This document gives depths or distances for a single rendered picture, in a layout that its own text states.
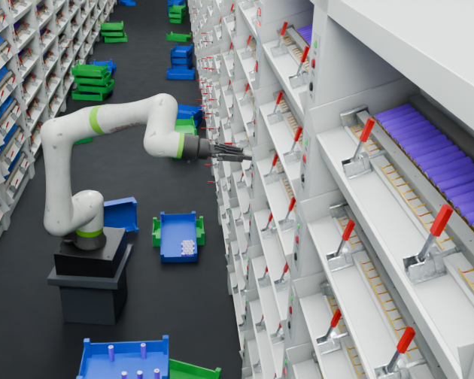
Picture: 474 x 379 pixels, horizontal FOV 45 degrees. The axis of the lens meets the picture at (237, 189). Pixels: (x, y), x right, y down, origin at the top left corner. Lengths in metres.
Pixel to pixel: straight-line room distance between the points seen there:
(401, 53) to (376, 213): 0.23
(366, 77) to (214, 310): 2.02
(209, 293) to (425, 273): 2.38
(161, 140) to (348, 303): 1.25
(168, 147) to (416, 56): 1.49
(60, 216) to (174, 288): 0.84
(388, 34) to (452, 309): 0.32
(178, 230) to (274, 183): 1.73
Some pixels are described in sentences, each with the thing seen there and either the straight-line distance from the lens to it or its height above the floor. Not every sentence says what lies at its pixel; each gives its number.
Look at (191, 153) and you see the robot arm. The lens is 2.06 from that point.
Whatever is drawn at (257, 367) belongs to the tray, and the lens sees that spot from 2.12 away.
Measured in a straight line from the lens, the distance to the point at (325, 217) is 1.14.
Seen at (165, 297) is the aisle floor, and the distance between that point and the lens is 2.99.
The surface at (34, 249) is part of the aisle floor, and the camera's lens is 3.48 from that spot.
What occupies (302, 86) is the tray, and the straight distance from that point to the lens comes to 1.30.
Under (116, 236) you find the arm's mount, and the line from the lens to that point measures 2.77.
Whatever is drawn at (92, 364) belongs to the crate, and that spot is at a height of 0.32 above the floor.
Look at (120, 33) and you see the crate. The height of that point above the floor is 0.12.
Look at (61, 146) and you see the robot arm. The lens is 2.31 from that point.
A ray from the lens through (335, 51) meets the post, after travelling 1.02.
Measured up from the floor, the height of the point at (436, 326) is 1.45.
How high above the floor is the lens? 1.83
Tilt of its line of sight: 27 degrees down
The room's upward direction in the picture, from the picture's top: 2 degrees clockwise
